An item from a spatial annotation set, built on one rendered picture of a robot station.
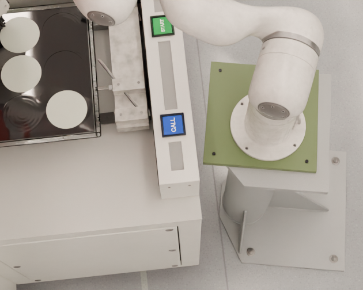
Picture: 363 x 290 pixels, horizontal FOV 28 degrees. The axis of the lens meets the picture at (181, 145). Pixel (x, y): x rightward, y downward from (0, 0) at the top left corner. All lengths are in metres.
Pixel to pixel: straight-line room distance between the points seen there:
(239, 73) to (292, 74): 0.47
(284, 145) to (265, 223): 0.83
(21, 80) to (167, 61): 0.37
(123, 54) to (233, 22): 0.51
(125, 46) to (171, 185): 0.41
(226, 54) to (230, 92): 0.97
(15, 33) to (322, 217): 1.30
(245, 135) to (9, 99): 0.59
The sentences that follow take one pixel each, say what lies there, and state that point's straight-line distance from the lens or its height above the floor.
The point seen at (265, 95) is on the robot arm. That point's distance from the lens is 1.43.
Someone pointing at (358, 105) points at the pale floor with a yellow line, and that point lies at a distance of 2.81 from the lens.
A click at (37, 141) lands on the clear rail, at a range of 1.78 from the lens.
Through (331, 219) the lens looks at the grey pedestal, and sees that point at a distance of 2.64.
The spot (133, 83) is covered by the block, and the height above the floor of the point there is 0.91.
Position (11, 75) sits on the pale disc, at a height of 0.90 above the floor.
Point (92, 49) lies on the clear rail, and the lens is 1.85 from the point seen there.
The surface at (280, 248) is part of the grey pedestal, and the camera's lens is 2.60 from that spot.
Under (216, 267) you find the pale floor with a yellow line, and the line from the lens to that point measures 2.58.
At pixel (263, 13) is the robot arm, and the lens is 1.45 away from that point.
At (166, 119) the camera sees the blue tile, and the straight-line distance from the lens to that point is 1.69.
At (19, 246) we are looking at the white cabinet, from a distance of 1.91.
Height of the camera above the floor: 2.55
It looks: 72 degrees down
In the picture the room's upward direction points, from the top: 3 degrees counter-clockwise
